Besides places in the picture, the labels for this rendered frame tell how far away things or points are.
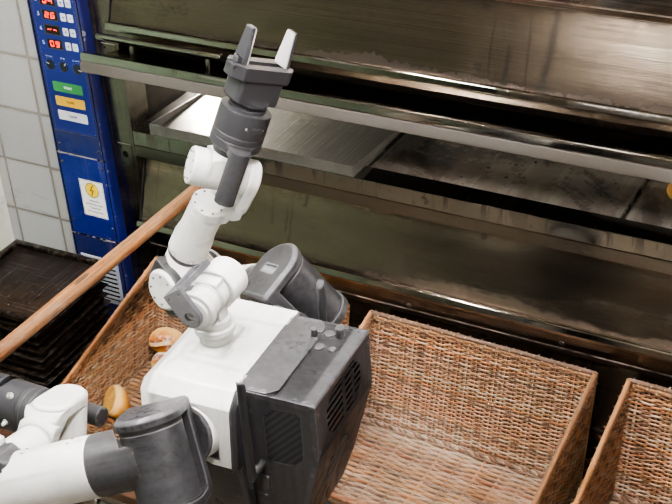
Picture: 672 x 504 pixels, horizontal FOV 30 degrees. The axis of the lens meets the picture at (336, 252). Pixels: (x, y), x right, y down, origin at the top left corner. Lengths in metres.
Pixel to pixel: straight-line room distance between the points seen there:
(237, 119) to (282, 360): 0.42
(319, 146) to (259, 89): 0.86
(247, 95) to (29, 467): 0.68
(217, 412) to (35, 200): 1.69
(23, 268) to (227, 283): 1.43
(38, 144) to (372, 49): 1.07
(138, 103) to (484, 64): 0.95
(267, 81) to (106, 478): 0.69
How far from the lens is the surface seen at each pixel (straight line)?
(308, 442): 1.81
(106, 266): 2.50
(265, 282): 2.03
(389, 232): 2.80
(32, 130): 3.29
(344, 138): 2.92
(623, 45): 2.40
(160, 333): 3.18
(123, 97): 3.04
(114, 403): 3.05
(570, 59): 2.43
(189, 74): 2.69
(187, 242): 2.21
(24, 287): 3.15
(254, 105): 2.05
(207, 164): 2.08
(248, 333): 1.91
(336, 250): 2.87
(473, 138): 2.40
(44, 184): 3.36
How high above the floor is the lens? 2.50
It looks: 32 degrees down
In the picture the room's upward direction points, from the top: 4 degrees counter-clockwise
